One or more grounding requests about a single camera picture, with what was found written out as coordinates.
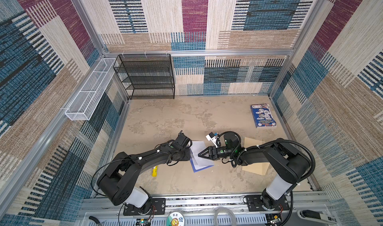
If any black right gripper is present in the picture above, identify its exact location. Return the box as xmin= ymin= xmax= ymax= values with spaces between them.
xmin=198 ymin=146 xmax=233 ymax=160

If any white letter paper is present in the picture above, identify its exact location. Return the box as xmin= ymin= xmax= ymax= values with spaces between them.
xmin=190 ymin=140 xmax=215 ymax=173

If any manila paper envelope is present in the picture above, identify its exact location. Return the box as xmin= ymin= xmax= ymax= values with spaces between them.
xmin=242 ymin=137 xmax=270 ymax=176

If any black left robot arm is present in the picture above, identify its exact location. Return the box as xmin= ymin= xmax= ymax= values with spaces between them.
xmin=96 ymin=132 xmax=192 ymax=208

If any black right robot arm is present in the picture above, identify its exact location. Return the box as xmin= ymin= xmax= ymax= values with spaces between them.
xmin=198 ymin=131 xmax=316 ymax=210

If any yellow glue stick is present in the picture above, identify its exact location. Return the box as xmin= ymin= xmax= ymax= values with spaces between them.
xmin=152 ymin=166 xmax=158 ymax=177

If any clear plastic tube loop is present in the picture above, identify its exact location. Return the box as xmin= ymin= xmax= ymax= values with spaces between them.
xmin=213 ymin=207 xmax=237 ymax=226

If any blue comic paperback book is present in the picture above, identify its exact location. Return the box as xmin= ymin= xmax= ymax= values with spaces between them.
xmin=250 ymin=103 xmax=277 ymax=127

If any white handheld device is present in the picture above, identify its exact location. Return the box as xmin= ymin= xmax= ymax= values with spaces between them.
xmin=297 ymin=210 xmax=338 ymax=225

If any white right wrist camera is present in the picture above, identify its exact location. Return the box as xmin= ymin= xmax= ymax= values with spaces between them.
xmin=206 ymin=132 xmax=218 ymax=147

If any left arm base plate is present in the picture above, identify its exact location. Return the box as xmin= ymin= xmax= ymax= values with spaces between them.
xmin=123 ymin=197 xmax=166 ymax=216

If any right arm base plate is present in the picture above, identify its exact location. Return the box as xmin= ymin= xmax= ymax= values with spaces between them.
xmin=242 ymin=195 xmax=290 ymax=212

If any black wire mesh shelf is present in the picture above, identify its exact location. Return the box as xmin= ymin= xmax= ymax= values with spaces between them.
xmin=114 ymin=54 xmax=176 ymax=100

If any white wire mesh basket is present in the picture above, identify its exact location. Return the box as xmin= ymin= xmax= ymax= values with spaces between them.
xmin=65 ymin=58 xmax=116 ymax=121

